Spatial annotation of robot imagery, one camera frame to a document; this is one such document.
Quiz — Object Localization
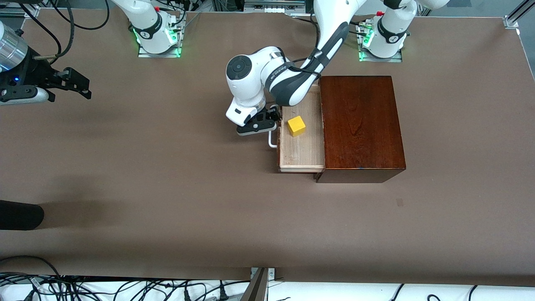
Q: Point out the yellow cube block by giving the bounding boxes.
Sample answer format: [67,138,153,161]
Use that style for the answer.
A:
[287,116,306,137]

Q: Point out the wooden drawer with white handle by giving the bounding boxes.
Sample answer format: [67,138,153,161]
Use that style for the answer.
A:
[267,82,326,173]

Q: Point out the dark brown wooden cabinet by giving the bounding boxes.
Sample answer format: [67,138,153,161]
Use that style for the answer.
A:
[313,76,407,184]

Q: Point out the brown table cover sheet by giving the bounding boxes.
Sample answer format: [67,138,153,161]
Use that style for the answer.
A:
[0,9,535,287]

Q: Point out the black cylinder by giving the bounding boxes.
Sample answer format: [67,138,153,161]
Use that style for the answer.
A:
[0,200,45,231]

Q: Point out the grey metal beam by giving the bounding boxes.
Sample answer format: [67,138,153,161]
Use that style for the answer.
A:
[240,268,268,301]

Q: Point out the black cable with brass connector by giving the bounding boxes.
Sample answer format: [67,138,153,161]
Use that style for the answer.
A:
[34,0,75,61]

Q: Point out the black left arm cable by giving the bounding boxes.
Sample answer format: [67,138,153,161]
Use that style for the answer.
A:
[290,50,322,76]

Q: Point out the aluminium frame profile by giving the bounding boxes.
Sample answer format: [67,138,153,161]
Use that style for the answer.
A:
[0,6,40,18]
[504,0,535,29]

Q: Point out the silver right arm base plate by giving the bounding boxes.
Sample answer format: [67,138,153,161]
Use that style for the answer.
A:
[137,16,183,58]

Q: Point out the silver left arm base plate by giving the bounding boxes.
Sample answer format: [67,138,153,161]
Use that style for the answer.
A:
[357,21,404,63]

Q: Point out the tangled black cables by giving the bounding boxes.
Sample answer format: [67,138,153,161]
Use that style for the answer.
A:
[0,272,251,301]

